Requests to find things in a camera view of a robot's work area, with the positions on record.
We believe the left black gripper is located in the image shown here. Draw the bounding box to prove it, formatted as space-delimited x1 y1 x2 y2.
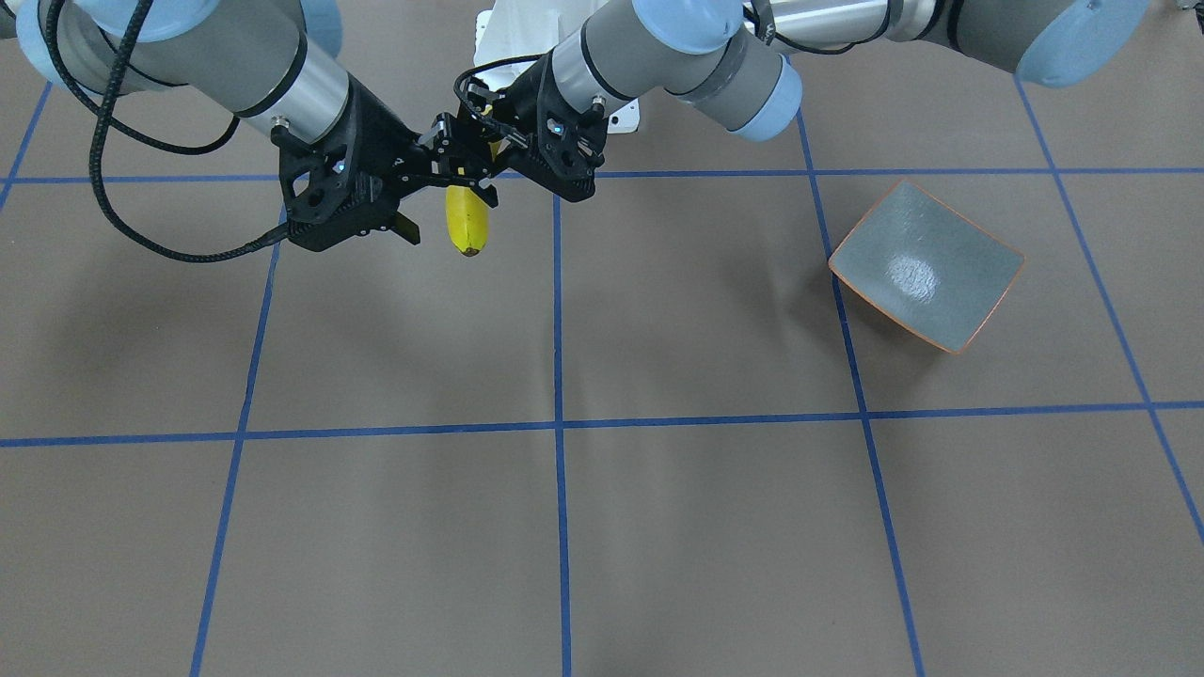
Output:
414 55 606 208

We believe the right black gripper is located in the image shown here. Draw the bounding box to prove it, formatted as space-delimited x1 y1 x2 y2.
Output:
271 80 470 252

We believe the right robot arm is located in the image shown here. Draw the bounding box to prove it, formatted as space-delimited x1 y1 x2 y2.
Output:
2 1 479 264

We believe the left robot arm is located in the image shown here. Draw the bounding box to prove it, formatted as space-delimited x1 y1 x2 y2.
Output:
427 1 1147 206

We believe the grey square plate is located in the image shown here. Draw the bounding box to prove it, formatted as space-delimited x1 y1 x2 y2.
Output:
827 179 1026 354

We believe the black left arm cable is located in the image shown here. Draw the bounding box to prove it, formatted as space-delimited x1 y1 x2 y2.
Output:
453 52 547 118

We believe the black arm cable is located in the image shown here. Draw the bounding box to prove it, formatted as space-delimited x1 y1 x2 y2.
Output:
453 52 547 118
45 0 293 263

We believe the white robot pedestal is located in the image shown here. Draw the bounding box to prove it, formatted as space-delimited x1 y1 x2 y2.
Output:
470 8 642 136

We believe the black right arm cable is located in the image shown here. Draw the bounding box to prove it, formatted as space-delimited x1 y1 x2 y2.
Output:
45 0 293 263

